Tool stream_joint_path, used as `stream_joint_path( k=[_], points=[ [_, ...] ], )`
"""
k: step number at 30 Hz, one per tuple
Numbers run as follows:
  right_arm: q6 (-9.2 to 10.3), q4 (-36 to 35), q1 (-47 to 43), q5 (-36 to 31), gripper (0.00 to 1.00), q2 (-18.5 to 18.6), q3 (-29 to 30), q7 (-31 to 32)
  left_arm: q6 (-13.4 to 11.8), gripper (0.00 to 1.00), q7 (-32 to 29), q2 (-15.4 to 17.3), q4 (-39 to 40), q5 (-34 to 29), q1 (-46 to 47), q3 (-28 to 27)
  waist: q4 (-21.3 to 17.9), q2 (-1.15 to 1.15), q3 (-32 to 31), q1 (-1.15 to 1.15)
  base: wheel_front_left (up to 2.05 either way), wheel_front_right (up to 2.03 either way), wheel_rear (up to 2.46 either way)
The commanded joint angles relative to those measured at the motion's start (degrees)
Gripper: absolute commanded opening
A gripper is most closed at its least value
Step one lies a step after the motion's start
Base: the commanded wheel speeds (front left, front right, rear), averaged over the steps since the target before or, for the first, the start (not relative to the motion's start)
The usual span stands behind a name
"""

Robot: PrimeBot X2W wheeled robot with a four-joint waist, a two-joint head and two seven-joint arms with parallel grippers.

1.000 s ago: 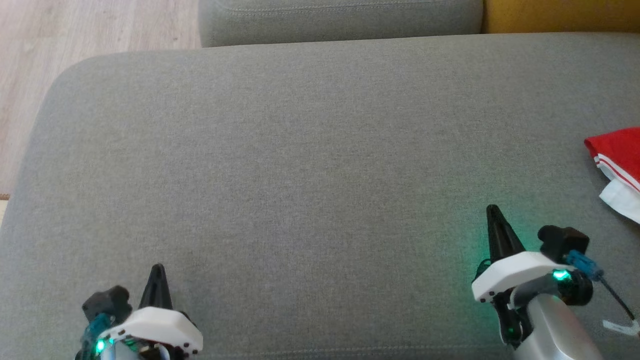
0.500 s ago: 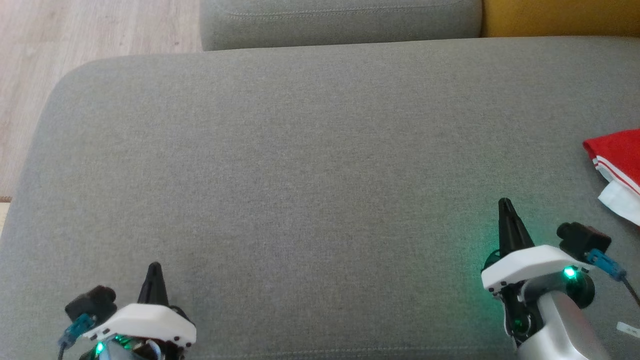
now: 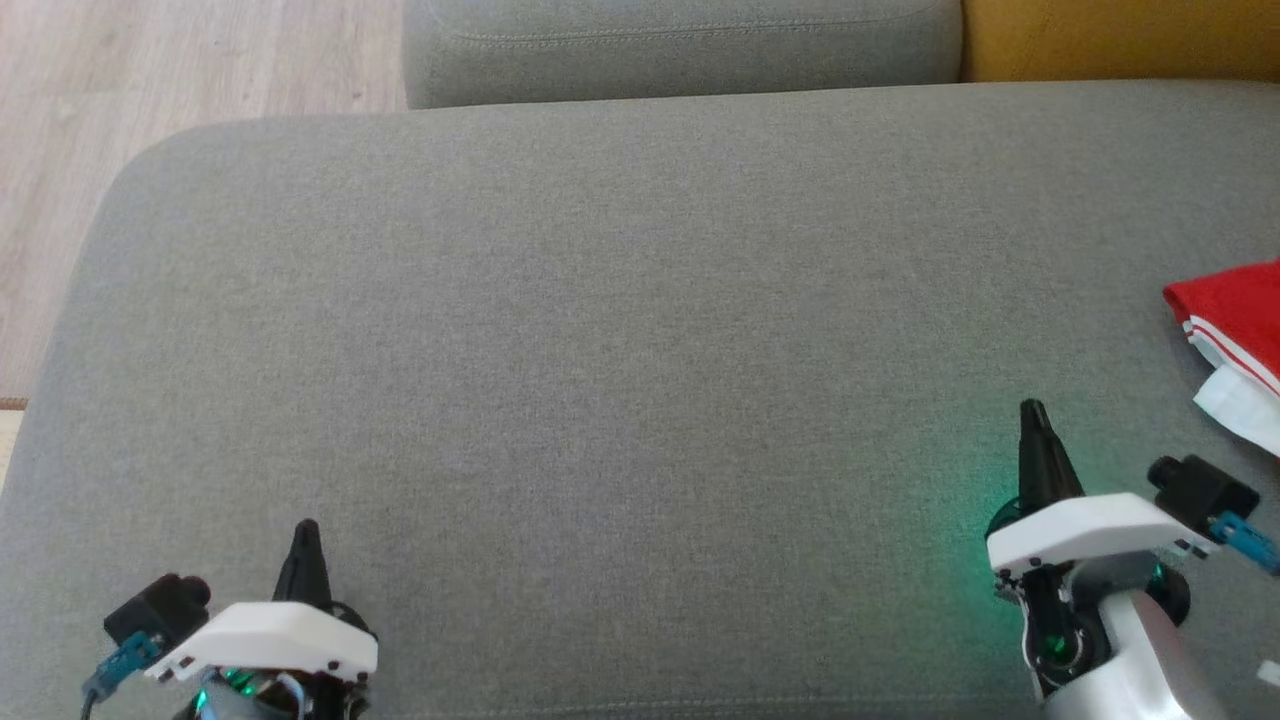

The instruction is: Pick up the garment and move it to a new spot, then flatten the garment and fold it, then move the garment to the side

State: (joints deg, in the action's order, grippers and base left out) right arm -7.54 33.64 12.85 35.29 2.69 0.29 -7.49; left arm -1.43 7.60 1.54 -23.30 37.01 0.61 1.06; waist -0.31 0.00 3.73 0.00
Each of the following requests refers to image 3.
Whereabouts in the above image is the grey sofa back cushion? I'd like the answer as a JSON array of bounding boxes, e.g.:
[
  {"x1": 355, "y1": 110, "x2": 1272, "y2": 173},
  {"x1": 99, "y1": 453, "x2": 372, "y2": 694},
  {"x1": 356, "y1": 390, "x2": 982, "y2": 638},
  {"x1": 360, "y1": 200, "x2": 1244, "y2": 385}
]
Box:
[{"x1": 402, "y1": 0, "x2": 964, "y2": 110}]

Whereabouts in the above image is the mustard yellow sofa cushion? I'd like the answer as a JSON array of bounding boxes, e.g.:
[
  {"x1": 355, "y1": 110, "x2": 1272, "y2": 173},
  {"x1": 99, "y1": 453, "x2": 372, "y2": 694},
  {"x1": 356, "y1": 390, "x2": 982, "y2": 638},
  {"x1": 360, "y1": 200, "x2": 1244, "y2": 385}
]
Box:
[{"x1": 962, "y1": 0, "x2": 1280, "y2": 84}]

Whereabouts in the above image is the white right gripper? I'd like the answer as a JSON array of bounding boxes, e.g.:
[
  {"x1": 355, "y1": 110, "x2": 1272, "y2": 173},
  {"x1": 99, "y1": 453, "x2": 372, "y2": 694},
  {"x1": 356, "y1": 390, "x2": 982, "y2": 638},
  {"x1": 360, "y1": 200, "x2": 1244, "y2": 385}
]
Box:
[{"x1": 985, "y1": 398, "x2": 1216, "y2": 701}]

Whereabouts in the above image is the grey fabric sofa seat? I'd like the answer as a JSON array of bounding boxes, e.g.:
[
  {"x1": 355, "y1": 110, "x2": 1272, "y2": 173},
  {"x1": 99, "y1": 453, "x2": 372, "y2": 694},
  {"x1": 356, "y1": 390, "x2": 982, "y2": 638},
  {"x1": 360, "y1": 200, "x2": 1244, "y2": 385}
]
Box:
[{"x1": 0, "y1": 80, "x2": 1280, "y2": 720}]

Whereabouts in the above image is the blue camera cable plug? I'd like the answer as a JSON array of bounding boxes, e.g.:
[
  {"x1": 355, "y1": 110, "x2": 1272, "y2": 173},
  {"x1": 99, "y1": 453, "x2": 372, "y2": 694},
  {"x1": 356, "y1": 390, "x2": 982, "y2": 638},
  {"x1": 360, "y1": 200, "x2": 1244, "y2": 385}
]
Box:
[
  {"x1": 1205, "y1": 512, "x2": 1280, "y2": 578},
  {"x1": 82, "y1": 630, "x2": 166, "y2": 701}
]

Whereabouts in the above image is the red white basketball jersey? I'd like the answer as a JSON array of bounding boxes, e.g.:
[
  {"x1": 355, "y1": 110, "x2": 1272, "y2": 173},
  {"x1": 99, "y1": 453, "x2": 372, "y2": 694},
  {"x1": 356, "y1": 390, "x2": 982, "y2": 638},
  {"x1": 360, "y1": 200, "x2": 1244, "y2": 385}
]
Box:
[{"x1": 1162, "y1": 260, "x2": 1280, "y2": 459}]

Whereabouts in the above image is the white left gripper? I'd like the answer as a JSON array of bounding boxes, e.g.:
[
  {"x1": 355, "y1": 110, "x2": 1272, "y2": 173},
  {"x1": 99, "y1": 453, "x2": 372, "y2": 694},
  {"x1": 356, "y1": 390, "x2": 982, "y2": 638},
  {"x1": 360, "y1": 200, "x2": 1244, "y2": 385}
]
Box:
[{"x1": 143, "y1": 518, "x2": 379, "y2": 720}]

